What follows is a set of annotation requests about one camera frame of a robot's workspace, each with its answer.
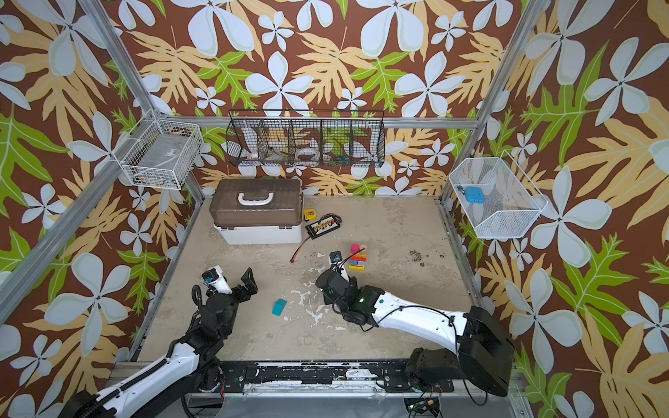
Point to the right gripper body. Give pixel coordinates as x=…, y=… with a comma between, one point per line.
x=328, y=282

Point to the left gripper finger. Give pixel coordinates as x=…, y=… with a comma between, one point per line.
x=211, y=279
x=247, y=288

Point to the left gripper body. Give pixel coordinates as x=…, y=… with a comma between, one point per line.
x=233, y=305

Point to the teal triangular block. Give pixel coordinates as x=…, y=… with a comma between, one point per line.
x=278, y=307

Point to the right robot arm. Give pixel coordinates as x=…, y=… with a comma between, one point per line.
x=473, y=346

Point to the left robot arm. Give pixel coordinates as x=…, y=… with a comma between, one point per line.
x=189, y=365

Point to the brown lid white toolbox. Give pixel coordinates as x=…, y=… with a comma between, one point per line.
x=258, y=211

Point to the black charging board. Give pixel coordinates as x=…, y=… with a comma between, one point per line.
x=326, y=224

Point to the yellow tape measure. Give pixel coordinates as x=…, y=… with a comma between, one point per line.
x=309, y=215

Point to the blue object in basket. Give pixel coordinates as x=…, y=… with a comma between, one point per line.
x=474, y=195

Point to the white mesh basket right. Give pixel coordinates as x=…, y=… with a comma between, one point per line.
x=513, y=202

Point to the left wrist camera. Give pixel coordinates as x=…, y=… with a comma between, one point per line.
x=216, y=279

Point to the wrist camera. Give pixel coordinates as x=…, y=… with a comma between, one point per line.
x=216, y=279
x=335, y=259

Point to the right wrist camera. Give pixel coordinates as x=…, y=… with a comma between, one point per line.
x=335, y=259

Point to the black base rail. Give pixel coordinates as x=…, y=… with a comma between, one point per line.
x=385, y=376

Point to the white wire basket left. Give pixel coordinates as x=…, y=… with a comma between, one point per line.
x=160, y=153

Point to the black wire wall basket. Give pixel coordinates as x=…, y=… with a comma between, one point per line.
x=339, y=138

